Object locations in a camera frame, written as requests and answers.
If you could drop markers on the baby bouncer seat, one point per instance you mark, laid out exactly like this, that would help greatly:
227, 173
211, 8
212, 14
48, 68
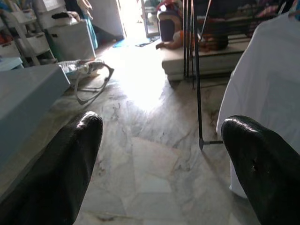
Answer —
77, 66

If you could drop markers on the teal cloth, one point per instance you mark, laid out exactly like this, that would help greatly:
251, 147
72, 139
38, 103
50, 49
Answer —
91, 32

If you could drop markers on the white garment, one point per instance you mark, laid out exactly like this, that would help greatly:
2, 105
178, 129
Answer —
262, 82

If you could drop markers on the black metal clothes rack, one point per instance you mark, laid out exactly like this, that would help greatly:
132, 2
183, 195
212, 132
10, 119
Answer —
198, 93

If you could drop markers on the white cabinet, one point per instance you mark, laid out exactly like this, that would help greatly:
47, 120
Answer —
70, 42

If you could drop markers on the blue floor mat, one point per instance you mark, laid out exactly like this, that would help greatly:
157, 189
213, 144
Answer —
124, 43

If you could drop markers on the light grey folding table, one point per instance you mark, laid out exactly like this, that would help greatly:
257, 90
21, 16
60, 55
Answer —
23, 100

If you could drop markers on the white shelf unit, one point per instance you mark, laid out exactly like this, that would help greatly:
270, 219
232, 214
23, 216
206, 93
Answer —
35, 42

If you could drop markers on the white mattress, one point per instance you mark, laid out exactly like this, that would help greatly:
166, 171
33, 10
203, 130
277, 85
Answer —
211, 61

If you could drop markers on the white plastic table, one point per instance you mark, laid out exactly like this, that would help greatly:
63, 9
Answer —
10, 63

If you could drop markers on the person in blue shirt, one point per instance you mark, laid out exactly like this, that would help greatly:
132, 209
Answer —
168, 28

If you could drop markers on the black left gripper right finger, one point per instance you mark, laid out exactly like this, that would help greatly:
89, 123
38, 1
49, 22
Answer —
269, 175

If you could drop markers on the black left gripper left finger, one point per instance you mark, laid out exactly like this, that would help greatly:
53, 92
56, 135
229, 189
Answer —
58, 175

